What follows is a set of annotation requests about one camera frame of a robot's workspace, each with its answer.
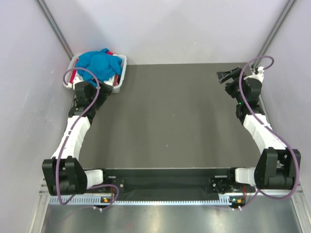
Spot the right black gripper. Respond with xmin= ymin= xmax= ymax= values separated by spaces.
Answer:
xmin=216 ymin=67 xmax=247 ymax=105

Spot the blue t shirt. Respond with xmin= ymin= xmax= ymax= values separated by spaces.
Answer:
xmin=75 ymin=49 xmax=122 ymax=83

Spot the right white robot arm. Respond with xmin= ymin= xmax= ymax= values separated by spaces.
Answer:
xmin=217 ymin=67 xmax=295 ymax=192

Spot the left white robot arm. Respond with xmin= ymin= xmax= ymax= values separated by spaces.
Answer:
xmin=42 ymin=82 xmax=113 ymax=196

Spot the white t shirt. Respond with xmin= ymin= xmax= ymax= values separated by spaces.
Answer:
xmin=103 ymin=75 xmax=118 ymax=86

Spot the white plastic bin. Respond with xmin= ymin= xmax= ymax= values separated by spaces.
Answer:
xmin=63 ymin=53 xmax=127 ymax=94

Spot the red t shirt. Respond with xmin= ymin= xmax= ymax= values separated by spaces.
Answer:
xmin=69 ymin=50 xmax=120 ymax=85

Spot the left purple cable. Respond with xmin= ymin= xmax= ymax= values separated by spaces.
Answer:
xmin=55 ymin=67 xmax=120 ymax=211

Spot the purple cable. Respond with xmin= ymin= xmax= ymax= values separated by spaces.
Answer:
xmin=228 ymin=55 xmax=300 ymax=211
xmin=55 ymin=67 xmax=120 ymax=211

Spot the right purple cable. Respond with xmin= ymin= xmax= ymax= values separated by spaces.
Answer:
xmin=228 ymin=55 xmax=300 ymax=211

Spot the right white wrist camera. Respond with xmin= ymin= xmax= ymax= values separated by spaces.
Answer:
xmin=251 ymin=67 xmax=264 ymax=83

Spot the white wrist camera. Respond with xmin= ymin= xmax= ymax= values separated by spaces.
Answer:
xmin=65 ymin=76 xmax=83 ymax=89
xmin=251 ymin=67 xmax=264 ymax=83

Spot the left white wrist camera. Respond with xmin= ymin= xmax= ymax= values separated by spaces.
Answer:
xmin=65 ymin=76 xmax=83 ymax=89

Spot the grey slotted cable duct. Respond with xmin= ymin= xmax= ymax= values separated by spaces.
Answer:
xmin=62 ymin=195 xmax=245 ymax=206

